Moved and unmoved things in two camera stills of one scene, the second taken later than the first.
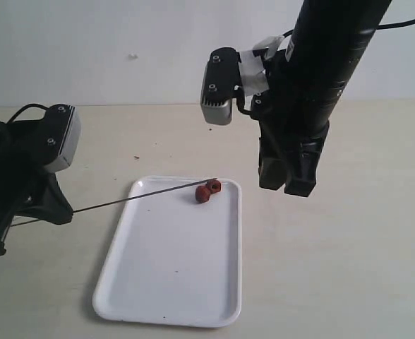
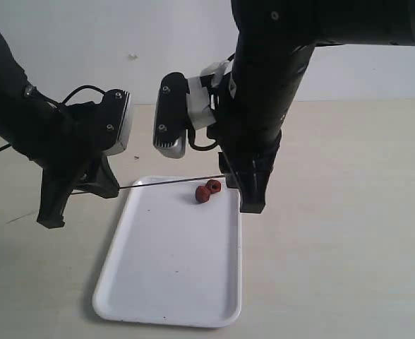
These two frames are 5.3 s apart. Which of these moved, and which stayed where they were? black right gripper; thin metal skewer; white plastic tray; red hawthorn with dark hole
Moved: thin metal skewer; black right gripper
Stayed: white plastic tray; red hawthorn with dark hole
